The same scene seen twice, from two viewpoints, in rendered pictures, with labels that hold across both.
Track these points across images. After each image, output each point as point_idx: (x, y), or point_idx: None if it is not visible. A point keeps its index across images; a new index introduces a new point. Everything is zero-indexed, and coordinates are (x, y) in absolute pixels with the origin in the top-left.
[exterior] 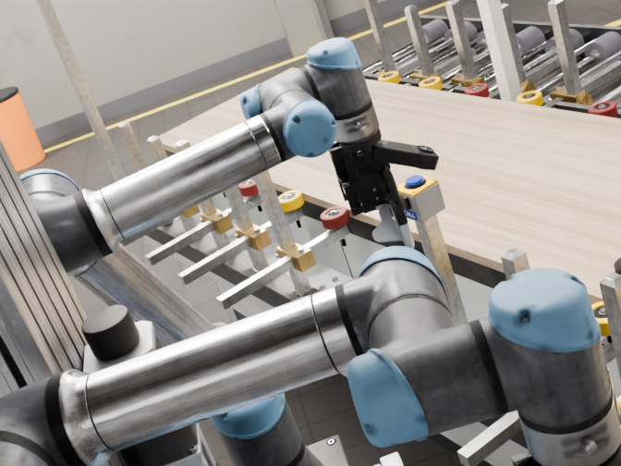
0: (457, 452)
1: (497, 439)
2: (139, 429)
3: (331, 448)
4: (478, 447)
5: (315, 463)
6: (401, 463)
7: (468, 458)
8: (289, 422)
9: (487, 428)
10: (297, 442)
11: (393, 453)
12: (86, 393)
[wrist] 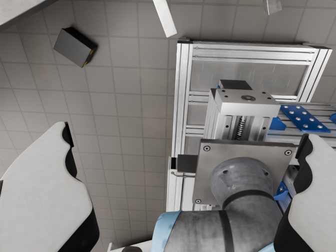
0: (167, 37)
1: (166, 2)
2: None
3: (214, 150)
4: (171, 21)
5: (256, 176)
6: (237, 103)
7: (176, 31)
8: (279, 221)
9: (155, 5)
10: (272, 204)
11: (222, 105)
12: None
